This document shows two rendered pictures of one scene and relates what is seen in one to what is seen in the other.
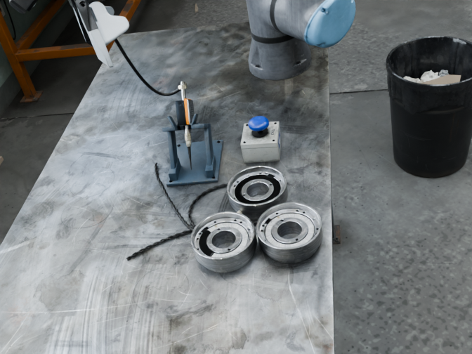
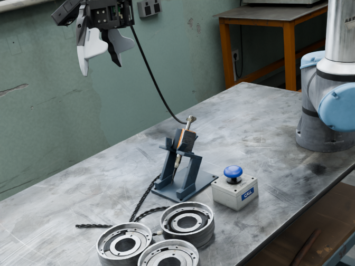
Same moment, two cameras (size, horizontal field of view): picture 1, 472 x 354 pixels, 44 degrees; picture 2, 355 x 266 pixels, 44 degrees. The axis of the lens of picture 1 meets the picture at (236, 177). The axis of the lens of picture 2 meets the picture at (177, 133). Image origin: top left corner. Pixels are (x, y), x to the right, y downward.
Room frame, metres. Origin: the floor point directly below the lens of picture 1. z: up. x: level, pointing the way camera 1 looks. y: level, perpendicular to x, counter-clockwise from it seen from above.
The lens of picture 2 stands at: (0.23, -0.46, 1.34)
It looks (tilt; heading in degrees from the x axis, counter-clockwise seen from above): 25 degrees down; 37
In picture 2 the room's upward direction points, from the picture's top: 9 degrees counter-clockwise
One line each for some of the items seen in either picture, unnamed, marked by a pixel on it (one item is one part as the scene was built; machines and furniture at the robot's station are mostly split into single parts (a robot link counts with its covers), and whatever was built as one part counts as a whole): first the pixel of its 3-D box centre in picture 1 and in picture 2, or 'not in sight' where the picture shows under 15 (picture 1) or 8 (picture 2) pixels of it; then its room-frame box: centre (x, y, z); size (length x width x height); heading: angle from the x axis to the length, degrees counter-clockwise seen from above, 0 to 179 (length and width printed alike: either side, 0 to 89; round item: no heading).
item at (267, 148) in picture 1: (261, 139); (236, 187); (0.92, -0.06, 0.82); 0.08 x 0.07 x 0.05; 166
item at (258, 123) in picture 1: (259, 130); (233, 178); (0.92, -0.06, 0.85); 0.04 x 0.04 x 0.05
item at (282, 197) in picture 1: (258, 193); (187, 225); (0.77, -0.03, 0.82); 0.10 x 0.10 x 0.04
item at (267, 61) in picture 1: (277, 45); (326, 121); (1.24, -0.16, 0.85); 0.15 x 0.15 x 0.10
